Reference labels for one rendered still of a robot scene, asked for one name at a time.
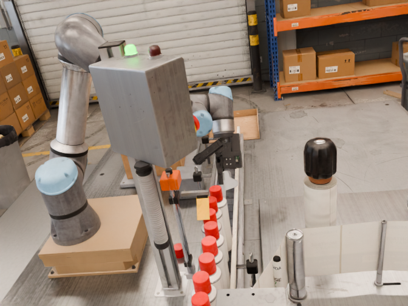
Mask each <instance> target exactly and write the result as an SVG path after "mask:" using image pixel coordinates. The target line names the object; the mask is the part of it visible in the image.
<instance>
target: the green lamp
mask: <svg viewBox="0 0 408 306"><path fill-rule="evenodd" d="M124 50H125V58H132V57H135V56H138V52H137V50H136V47H135V46H134V45H133V44H128V45H126V46H125V48H124Z"/></svg>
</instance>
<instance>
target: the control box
mask: <svg viewBox="0 0 408 306"><path fill-rule="evenodd" d="M148 56H149V54H138V56H135V57H132V58H125V55H124V56H122V57H118V58H114V57H112V58H109V59H105V60H102V61H99V62H97V63H93V64H91V65H89V70H90V74H91V77H92V81H93V85H94V88H95V91H96V94H97V98H98V102H99V105H100V109H101V113H102V115H103V119H104V123H105V126H106V130H107V134H108V136H109V140H110V144H111V147H112V150H113V151H114V152H116V153H119V154H122V155H126V156H128V157H132V158H135V159H137V160H141V161H143V162H147V163H150V164H153V165H156V166H159V167H162V168H168V167H170V166H172V165H173V164H174V163H176V162H178V161H179V160H181V159H182V158H184V157H186V156H187V155H188V154H190V153H192V152H193V151H195V150H196V149H197V148H198V146H197V145H198V141H197V135H196V134H197V130H196V126H195V124H194V117H193V112H192V106H191V99H190V95H189V88H188V81H187V77H186V70H185V64H184V59H183V58H182V56H173V55H163V57H161V58H158V59H149V57H148Z"/></svg>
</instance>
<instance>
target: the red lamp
mask: <svg viewBox="0 0 408 306"><path fill-rule="evenodd" d="M148 51H149V56H148V57H149V59H150V60H154V59H158V58H161V57H163V54H162V53H161V50H160V47H159V46H158V45H152V46H149V49H148Z"/></svg>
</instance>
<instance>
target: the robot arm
mask: <svg viewBox="0 0 408 306"><path fill-rule="evenodd" d="M54 39H55V45H56V48H57V49H58V60H59V61H60V63H61V64H62V65H63V68H62V76H61V89H60V96H59V110H58V124H57V131H56V139H54V140H52V141H51V143H50V155H49V160H48V161H46V162H45V163H44V165H41V166H40V167H39V168H38V169H37V170H36V173H35V180H36V185H37V187H38V189H39V191H40V193H41V195H42V198H43V201H44V203H45V205H46V208H47V210H48V212H49V215H50V234H51V237H52V239H53V241H54V242H55V243H56V244H57V245H61V246H71V245H76V244H79V243H82V242H84V241H86V240H88V239H90V238H91V237H92V236H94V235H95V234H96V233H97V231H98V230H99V229H100V226H101V222H100V218H99V216H98V214H97V213H96V212H95V211H94V209H93V208H92V207H91V206H90V205H89V204H88V201H87V198H86V195H85V192H84V189H83V179H84V173H85V170H86V167H87V161H88V159H87V153H88V144H87V143H86V142H85V141H84V138H85V132H86V122H87V113H88V107H89V97H90V87H91V82H92V77H91V74H90V70H89V65H91V64H93V63H97V62H99V61H101V57H100V53H99V50H98V47H99V46H100V45H102V44H104V43H106V42H108V41H106V40H105V39H104V38H103V29H102V28H101V26H100V24H99V22H98V21H97V20H96V19H95V18H93V17H92V16H90V15H88V14H85V13H73V14H71V15H69V16H68V17H66V18H65V19H64V20H63V21H61V22H60V23H59V24H58V26H57V28H56V30H55V36H54ZM190 99H191V106H192V112H193V115H194V116H196V117H197V119H198V120H199V123H200V128H199V130H198V131H197V134H196V135H197V137H203V136H205V135H207V134H208V133H209V132H211V130H212V133H213V134H214V135H213V139H218V140H216V141H215V142H214V143H213V144H211V145H210V146H208V147H207V148H206V149H205V150H204V151H202V152H201V153H198V154H196V155H195V156H194V158H193V159H192V160H193V162H194V163H195V164H196V165H201V164H203V163H204V162H205V161H206V159H207V158H209V157H210V156H211V155H213V154H214V153H215V155H216V168H217V176H218V181H219V186H221V188H222V195H223V197H224V198H226V190H229V189H231V188H235V187H236V186H237V185H238V181H237V180H235V179H233V178H232V177H231V173H230V172H229V171H225V169H237V168H242V153H241V150H240V134H239V133H236V134H234V133H233V132H235V126H234V112H233V97H232V93H231V89H230V88H229V87H227V86H218V87H212V88H210V90H209V93H208V94H198V95H190ZM226 140H228V141H227V142H226Z"/></svg>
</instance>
